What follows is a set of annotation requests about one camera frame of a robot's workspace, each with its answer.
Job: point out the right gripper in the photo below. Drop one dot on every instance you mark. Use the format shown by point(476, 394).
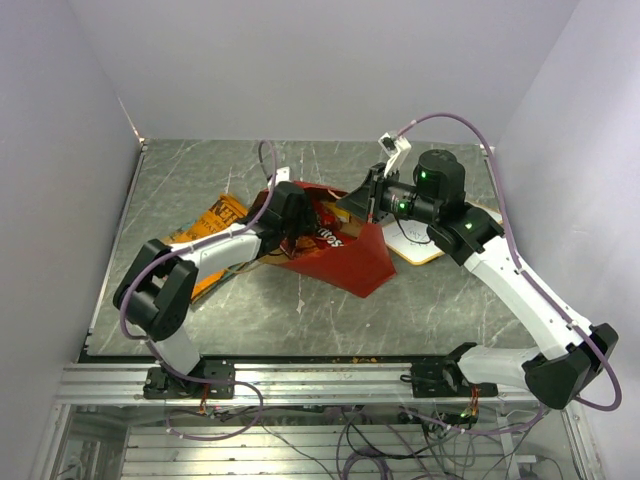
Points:
point(366, 200)

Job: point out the red doritos bag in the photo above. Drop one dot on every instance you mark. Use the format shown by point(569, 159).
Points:
point(328, 233)

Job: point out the red paper bag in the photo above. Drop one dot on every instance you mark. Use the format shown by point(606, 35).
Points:
point(359, 267)

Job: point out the tan kettle chip bag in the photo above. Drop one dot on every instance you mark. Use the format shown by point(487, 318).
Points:
point(181, 235)

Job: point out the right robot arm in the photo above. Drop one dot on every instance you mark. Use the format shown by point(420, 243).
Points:
point(569, 351)

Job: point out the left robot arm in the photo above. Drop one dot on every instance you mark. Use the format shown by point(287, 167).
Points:
point(155, 293)

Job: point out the yellow snack packet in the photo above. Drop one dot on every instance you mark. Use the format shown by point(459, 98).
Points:
point(340, 214)

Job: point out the small whiteboard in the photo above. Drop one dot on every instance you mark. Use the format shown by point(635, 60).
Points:
point(425, 240)

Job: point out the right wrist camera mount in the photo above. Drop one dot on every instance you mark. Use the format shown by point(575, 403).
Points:
point(397, 148)

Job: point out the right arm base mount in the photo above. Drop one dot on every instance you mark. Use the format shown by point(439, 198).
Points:
point(439, 377)

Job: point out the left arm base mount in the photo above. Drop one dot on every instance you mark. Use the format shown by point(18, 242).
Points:
point(209, 378)

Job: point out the aluminium rail frame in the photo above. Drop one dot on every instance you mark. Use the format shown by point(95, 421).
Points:
point(349, 420)

